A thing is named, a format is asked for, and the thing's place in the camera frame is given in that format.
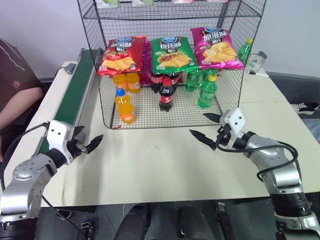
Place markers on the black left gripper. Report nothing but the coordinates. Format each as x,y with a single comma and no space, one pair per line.
77,148

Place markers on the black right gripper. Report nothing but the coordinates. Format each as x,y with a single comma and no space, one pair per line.
223,135

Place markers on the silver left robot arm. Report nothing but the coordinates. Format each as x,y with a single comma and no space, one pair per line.
27,180

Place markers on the person's bare forearm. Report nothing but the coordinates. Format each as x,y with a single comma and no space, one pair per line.
20,103

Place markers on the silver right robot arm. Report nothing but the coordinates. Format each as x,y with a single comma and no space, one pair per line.
277,165

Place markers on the green conveyor belt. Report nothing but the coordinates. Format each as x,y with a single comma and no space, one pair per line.
72,87

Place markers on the green soda bottle yellow cap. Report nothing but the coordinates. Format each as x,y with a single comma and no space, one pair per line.
207,93
245,51

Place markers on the orange soda bottle blue cap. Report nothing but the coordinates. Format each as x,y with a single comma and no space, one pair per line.
125,107

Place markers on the cola bottle red cap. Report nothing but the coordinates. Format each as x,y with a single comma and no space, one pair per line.
167,96

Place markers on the white marker pen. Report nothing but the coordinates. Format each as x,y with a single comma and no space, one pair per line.
258,74

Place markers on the magenta chips bag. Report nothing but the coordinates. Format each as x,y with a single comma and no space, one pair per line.
217,48

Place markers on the green chips bag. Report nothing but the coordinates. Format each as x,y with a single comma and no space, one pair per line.
172,53

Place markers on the shiny purple snack bag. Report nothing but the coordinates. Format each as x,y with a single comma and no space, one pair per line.
146,65

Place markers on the red chips bag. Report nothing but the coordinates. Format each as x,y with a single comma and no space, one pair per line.
122,55

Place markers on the dark rounded shape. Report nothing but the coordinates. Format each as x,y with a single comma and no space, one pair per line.
132,222

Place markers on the black white sneaker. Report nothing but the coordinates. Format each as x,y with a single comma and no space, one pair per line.
306,108

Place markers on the person in brown shirt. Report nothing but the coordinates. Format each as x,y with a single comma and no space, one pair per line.
15,70

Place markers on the pink white snack pack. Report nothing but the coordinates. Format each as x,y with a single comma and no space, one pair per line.
182,1

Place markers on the green white snack pack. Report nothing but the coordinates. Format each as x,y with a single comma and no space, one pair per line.
108,2
142,2

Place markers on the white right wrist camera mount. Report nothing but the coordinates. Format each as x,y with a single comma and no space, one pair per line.
235,122

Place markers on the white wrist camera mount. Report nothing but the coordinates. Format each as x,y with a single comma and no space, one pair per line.
235,122
58,136

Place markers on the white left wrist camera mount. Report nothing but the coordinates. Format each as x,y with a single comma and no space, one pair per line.
58,136

